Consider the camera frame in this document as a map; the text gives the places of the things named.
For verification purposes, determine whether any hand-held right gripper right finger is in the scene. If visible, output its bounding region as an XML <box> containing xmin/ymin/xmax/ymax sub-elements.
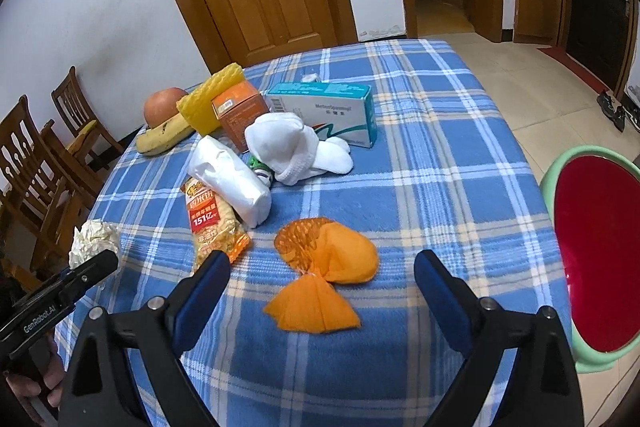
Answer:
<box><xmin>413</xmin><ymin>249</ymin><xmax>583</xmax><ymax>427</ymax></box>

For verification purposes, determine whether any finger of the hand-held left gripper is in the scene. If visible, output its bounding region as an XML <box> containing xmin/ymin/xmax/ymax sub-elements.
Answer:
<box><xmin>60</xmin><ymin>249</ymin><xmax>120</xmax><ymax>304</ymax></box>

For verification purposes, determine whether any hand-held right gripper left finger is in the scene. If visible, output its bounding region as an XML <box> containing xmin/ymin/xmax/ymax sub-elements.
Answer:
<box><xmin>57</xmin><ymin>249</ymin><xmax>232</xmax><ymax>427</ymax></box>

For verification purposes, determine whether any white tissue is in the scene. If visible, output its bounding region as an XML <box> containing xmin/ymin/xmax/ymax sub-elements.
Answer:
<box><xmin>69</xmin><ymin>219</ymin><xmax>120</xmax><ymax>270</ymax></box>

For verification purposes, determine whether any orange snack packet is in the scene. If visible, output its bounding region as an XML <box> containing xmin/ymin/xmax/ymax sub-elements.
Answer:
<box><xmin>180</xmin><ymin>174</ymin><xmax>251</xmax><ymax>273</ymax></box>

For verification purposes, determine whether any orange mesh paper wrapper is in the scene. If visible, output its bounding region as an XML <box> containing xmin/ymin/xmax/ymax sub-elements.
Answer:
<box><xmin>263</xmin><ymin>217</ymin><xmax>379</xmax><ymax>334</ymax></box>

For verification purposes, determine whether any white plastic bag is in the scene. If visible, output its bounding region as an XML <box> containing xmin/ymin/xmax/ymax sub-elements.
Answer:
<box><xmin>187</xmin><ymin>135</ymin><xmax>272</xmax><ymax>229</ymax></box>

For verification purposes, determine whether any small green navy toy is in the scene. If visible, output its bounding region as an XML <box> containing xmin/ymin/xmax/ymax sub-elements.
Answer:
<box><xmin>248</xmin><ymin>155</ymin><xmax>275</xmax><ymax>188</ymax></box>

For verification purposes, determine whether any green plastic bin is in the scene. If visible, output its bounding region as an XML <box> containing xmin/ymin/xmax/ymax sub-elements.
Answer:
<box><xmin>540</xmin><ymin>145</ymin><xmax>640</xmax><ymax>375</ymax></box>

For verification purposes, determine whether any red bin liner bag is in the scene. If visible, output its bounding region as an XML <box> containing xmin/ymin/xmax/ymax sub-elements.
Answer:
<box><xmin>554</xmin><ymin>153</ymin><xmax>640</xmax><ymax>354</ymax></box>

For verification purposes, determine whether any white sock bundle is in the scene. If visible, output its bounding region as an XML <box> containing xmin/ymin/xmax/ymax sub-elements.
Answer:
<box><xmin>244</xmin><ymin>112</ymin><xmax>354</xmax><ymax>186</ymax></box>

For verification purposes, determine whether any teal and white carton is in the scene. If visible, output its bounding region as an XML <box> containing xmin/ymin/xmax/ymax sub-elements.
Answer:
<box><xmin>264</xmin><ymin>82</ymin><xmax>378</xmax><ymax>148</ymax></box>

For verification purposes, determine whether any person's left hand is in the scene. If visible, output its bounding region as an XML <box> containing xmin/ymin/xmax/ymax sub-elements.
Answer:
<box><xmin>0</xmin><ymin>342</ymin><xmax>67</xmax><ymax>414</ymax></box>

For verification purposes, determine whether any blue plaid tablecloth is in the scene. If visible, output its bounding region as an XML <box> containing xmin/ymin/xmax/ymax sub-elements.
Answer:
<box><xmin>54</xmin><ymin>38</ymin><xmax>576</xmax><ymax>427</ymax></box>

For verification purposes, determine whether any yellow seat cushion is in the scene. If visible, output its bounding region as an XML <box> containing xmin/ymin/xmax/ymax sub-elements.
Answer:
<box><xmin>67</xmin><ymin>119</ymin><xmax>98</xmax><ymax>155</ymax></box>

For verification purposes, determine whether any yellow banana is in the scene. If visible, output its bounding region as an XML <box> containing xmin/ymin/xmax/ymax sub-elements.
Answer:
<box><xmin>136</xmin><ymin>112</ymin><xmax>197</xmax><ymax>156</ymax></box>

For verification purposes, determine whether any wooden chair with cushion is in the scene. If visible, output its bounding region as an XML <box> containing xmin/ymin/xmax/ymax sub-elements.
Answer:
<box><xmin>51</xmin><ymin>66</ymin><xmax>125</xmax><ymax>170</ymax></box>

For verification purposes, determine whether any red apple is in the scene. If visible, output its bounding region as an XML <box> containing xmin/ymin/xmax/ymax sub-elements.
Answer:
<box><xmin>144</xmin><ymin>88</ymin><xmax>190</xmax><ymax>128</ymax></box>

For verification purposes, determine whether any orange cardboard box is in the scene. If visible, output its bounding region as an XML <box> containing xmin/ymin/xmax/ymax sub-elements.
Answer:
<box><xmin>211</xmin><ymin>82</ymin><xmax>269</xmax><ymax>152</ymax></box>

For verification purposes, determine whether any yellow foam fruit net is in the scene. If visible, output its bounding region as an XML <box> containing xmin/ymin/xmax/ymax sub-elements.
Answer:
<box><xmin>176</xmin><ymin>62</ymin><xmax>251</xmax><ymax>136</ymax></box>

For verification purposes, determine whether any red doormat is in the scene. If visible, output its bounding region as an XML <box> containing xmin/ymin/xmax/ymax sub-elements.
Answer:
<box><xmin>537</xmin><ymin>47</ymin><xmax>613</xmax><ymax>91</ymax></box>

